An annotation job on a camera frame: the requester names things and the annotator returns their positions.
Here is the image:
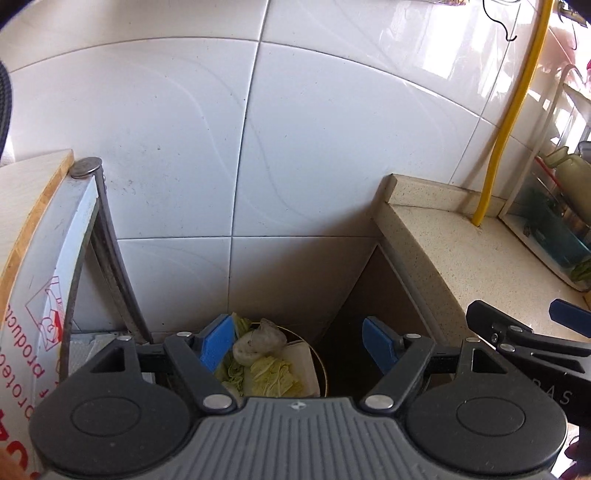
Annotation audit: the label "clear plastic bag corner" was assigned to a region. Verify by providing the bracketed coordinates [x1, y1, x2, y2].
[232, 319, 287, 367]

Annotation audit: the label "pale cabbage leaf pieces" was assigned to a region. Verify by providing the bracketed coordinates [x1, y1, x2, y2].
[214, 313, 300, 400]

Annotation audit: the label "white foam takeout box back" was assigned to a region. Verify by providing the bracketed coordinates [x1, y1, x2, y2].
[280, 341, 321, 398]

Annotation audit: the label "black trash bin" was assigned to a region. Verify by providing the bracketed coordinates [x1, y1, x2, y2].
[209, 317, 329, 400]

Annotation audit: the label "green pepper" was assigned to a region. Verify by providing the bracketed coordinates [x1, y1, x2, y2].
[570, 258, 591, 282]

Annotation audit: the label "teal plastic basin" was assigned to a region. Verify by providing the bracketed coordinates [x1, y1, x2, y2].
[525, 191, 590, 269]

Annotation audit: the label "white dish rack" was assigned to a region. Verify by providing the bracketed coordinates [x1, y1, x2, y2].
[499, 64, 590, 292]

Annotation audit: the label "red handled utensil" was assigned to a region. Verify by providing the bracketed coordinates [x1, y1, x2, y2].
[535, 155, 562, 189]

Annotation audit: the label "yellow gas hose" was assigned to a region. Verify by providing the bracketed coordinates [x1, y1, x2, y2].
[469, 0, 555, 228]

